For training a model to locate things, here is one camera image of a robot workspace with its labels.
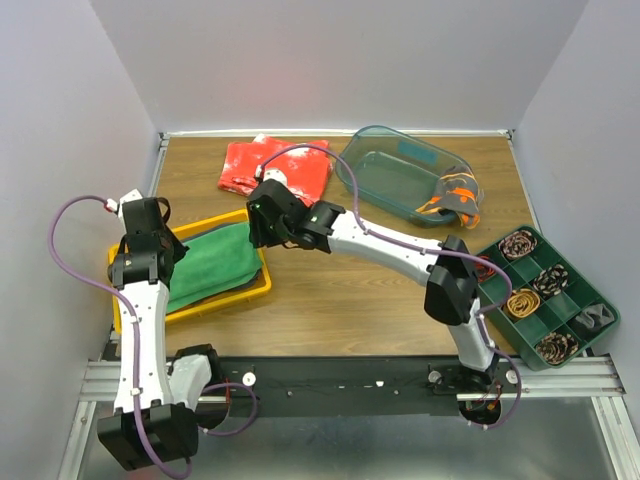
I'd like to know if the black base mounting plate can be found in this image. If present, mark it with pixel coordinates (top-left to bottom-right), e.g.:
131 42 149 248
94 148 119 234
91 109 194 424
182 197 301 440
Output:
219 355 516 418

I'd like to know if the rolled patterned sock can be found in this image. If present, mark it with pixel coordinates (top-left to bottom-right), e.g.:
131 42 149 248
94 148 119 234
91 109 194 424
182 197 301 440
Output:
531 263 570 300
498 229 538 261

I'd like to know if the green towel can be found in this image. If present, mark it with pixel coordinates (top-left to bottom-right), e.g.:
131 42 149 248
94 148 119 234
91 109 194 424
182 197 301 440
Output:
167 222 262 314

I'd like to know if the orange black rolled sock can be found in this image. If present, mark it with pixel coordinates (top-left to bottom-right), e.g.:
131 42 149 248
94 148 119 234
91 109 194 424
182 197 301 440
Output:
475 255 498 283

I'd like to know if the yellow rolled sock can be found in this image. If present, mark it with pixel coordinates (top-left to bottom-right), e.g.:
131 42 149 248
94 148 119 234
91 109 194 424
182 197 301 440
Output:
502 288 542 322

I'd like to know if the grey rolled sock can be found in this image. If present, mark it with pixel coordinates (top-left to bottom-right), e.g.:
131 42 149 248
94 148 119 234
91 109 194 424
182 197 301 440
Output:
570 303 616 334

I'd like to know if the green divided organizer box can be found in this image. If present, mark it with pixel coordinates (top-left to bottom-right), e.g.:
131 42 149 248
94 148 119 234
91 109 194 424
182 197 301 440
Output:
478 225 620 370

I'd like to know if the yellow plastic tray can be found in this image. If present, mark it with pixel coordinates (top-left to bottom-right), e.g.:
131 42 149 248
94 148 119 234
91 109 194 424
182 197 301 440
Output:
106 208 274 335

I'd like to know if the dark blue towel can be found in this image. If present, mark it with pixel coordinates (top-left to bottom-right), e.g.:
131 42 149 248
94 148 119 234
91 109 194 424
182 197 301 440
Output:
185 222 262 304

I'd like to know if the grey orange towel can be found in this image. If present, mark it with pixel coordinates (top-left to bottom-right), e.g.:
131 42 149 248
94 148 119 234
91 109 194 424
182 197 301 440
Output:
415 165 484 229

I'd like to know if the teal plastic basket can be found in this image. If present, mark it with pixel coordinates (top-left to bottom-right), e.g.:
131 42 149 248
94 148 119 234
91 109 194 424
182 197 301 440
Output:
335 125 470 227

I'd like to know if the rolled brown sock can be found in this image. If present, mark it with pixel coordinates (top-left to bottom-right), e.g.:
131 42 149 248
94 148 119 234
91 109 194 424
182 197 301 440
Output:
535 332 579 366

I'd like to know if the red white folded towel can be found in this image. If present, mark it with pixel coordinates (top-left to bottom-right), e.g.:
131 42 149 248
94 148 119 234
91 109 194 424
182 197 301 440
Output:
217 134 333 205

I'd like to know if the aluminium frame rail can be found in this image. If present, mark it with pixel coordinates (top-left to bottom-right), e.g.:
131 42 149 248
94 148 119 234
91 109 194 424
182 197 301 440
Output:
79 356 626 402

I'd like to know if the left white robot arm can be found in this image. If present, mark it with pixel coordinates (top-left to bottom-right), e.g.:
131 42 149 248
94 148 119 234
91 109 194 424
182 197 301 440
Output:
98 190 222 471

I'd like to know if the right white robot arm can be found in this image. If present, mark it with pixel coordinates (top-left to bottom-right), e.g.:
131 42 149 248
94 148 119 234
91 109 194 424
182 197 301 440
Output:
247 179 498 392

